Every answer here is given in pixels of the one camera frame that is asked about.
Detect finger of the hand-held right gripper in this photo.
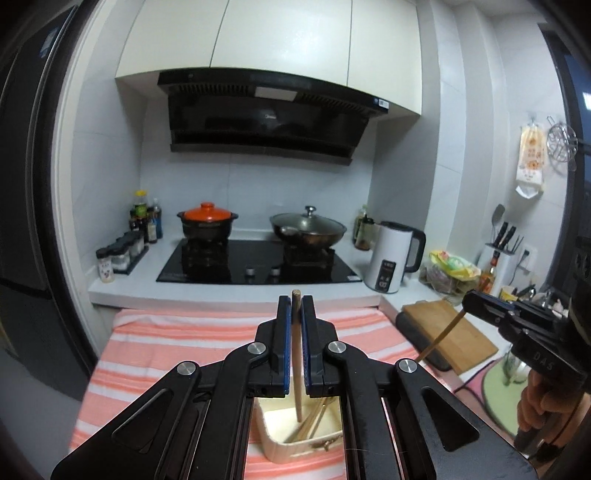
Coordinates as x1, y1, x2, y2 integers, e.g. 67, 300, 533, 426
462, 290, 585, 385

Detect glass wok lid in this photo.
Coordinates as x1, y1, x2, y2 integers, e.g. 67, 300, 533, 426
271, 206, 345, 234

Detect black refrigerator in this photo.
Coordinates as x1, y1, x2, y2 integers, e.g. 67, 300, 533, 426
0, 0, 107, 402

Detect person's right hand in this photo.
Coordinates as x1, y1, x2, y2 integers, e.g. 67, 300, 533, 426
516, 369, 591, 457

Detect pale green round object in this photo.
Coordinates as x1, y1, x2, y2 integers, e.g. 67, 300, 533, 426
478, 355, 532, 439

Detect black range hood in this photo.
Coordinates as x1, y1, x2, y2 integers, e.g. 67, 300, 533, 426
157, 69, 389, 166

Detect pink striped cloth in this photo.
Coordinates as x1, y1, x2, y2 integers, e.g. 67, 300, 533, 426
69, 307, 462, 480

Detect white knife block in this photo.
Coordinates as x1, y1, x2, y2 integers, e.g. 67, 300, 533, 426
475, 242, 522, 296

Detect yellow cap oil bottle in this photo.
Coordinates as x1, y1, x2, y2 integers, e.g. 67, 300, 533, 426
132, 190, 149, 232

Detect orange pot lid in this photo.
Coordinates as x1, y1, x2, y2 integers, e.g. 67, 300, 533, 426
181, 202, 232, 223

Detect white electric kettle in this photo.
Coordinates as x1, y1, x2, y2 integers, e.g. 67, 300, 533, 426
362, 222, 426, 294

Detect labelled spice jar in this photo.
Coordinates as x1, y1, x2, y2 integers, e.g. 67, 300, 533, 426
96, 248, 115, 282

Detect colourful plastic bag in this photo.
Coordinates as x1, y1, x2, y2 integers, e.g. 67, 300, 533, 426
429, 249, 481, 280

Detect black spice jar tray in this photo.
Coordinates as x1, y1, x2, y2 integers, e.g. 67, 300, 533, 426
113, 244, 151, 276

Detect black glass gas stove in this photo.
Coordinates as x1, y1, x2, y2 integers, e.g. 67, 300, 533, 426
156, 239, 363, 284

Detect white wall cabinet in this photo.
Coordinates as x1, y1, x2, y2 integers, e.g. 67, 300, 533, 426
115, 0, 423, 116

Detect hanging orange print towel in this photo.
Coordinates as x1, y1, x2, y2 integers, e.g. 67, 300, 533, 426
515, 122, 550, 199

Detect white storage box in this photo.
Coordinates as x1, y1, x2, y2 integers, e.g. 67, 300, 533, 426
255, 396, 345, 465

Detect hanging metal steamer rack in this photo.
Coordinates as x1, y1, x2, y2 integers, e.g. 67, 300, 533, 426
547, 115, 580, 174

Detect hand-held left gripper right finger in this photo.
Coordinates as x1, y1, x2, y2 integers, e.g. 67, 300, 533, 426
301, 296, 541, 480

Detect metal wire rack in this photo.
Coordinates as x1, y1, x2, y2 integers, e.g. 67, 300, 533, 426
420, 263, 481, 305

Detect wooden chopstick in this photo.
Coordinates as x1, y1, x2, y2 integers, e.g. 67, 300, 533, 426
291, 289, 304, 424
284, 401, 325, 443
299, 405, 329, 438
417, 313, 468, 363

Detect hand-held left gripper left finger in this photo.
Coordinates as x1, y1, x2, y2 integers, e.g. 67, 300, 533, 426
51, 296, 293, 480

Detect black clay pot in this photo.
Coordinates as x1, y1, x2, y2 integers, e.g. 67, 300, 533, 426
177, 211, 239, 243

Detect dark wok with handle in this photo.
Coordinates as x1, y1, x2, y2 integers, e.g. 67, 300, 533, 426
270, 222, 347, 250

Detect orange label sauce bottle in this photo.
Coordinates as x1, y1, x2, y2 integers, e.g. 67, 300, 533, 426
480, 251, 502, 296

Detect wooden cutting board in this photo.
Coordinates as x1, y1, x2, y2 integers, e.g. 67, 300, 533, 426
402, 300, 499, 374

